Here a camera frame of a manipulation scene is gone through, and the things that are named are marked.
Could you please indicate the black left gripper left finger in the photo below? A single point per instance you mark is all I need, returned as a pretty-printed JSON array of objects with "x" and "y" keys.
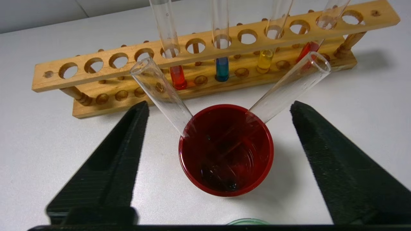
[{"x": 106, "y": 179}]

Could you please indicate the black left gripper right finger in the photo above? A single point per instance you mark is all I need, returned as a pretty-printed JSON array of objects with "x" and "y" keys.
[{"x": 346, "y": 186}]

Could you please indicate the yellow pigment glass test tube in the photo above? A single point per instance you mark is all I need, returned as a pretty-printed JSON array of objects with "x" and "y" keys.
[
  {"x": 289, "y": 86},
  {"x": 266, "y": 61}
]

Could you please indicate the wooden test tube rack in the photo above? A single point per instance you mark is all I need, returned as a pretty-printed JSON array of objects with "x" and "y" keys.
[{"x": 106, "y": 73}]

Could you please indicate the red pigment glass test tube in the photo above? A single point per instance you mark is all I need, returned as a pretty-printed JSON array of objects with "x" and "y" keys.
[
  {"x": 334, "y": 12},
  {"x": 178, "y": 77}
]

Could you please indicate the dark red plastic cup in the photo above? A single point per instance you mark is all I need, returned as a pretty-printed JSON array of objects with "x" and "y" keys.
[{"x": 257, "y": 179}]

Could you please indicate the clear glass beaker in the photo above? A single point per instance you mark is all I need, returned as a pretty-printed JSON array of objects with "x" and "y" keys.
[{"x": 247, "y": 222}]

